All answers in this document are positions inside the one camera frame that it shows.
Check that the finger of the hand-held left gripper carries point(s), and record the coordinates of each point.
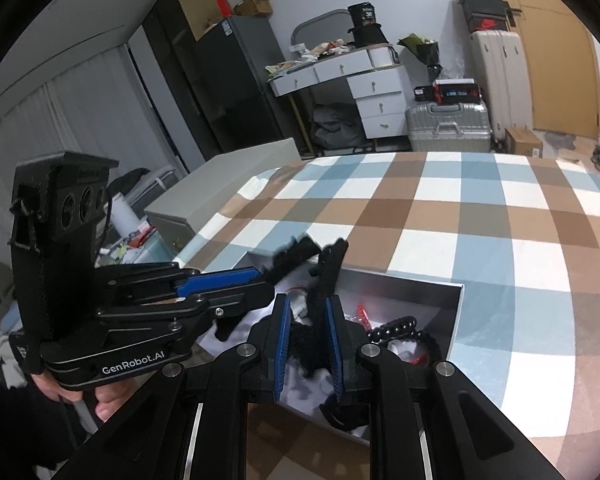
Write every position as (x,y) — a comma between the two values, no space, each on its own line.
(230,302)
(215,280)

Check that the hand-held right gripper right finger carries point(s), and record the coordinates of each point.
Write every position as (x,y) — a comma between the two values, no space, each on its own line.
(334,350)

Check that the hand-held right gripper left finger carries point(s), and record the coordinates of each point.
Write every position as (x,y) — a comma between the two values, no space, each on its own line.
(282,350)

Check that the red plastic trinket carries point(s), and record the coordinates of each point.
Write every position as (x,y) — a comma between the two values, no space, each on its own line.
(362,315)

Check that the grey cardboard box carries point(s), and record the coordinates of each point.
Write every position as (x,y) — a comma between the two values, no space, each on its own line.
(420,300)

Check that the person's left forearm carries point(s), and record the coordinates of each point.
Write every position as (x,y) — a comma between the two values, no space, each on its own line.
(15,435)

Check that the person's left hand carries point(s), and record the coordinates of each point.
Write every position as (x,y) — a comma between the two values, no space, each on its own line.
(112,400)

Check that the pile of bedside clutter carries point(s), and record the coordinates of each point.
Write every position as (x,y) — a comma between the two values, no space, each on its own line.
(130,247)

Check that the white cylindrical container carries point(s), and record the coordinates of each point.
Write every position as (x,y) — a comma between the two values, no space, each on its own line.
(125,220)

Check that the grey curtains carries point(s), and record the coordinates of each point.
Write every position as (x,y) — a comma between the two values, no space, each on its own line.
(55,125)

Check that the grey clothes pile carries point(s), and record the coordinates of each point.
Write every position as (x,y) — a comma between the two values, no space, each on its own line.
(335,125)

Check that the dark grey refrigerator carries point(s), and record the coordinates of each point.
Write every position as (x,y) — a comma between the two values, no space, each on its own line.
(240,85)

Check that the black tall cabinet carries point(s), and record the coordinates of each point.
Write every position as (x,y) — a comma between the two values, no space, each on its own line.
(175,60)

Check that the white desk with drawers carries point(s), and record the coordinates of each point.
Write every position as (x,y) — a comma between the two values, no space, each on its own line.
(380,105)

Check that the pile of desk clutter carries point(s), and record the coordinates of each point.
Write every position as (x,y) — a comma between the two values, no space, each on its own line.
(315,55)

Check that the silver suitcase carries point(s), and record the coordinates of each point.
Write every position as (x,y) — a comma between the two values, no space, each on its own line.
(445,125)

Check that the grey arched mirror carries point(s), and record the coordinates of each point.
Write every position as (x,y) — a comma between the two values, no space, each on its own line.
(310,25)

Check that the red box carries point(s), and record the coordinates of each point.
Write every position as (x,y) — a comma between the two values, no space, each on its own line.
(223,6)

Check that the large cardboard box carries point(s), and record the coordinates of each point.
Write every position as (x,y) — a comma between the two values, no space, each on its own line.
(195,5)

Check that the open small cardboard box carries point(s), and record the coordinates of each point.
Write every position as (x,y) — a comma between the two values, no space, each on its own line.
(252,6)

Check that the black and red power station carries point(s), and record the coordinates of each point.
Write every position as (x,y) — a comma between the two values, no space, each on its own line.
(450,94)

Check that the brown cardboard parcel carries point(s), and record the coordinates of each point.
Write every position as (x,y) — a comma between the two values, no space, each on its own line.
(522,141)

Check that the black round tin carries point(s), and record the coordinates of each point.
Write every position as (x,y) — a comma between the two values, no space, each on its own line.
(367,27)

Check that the black wrapped flower bouquet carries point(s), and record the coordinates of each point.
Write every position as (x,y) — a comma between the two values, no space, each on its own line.
(422,52)

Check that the white suitcase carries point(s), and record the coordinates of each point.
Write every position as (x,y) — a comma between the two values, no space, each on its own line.
(500,85)

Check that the wooden door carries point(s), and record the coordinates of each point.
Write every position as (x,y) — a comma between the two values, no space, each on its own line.
(555,60)

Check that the black shoe box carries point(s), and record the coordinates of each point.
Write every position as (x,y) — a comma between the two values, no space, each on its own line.
(485,17)

